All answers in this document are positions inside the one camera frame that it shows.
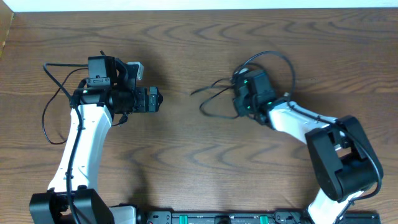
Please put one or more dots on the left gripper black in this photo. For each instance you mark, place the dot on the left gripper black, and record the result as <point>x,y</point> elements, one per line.
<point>142,104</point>

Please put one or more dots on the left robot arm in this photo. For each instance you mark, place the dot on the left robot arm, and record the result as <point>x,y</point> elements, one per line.
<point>110,89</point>

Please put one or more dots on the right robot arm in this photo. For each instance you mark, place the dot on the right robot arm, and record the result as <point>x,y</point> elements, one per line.
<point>344,161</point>

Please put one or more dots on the cardboard box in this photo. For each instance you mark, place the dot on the cardboard box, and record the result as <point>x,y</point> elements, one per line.
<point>7,16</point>

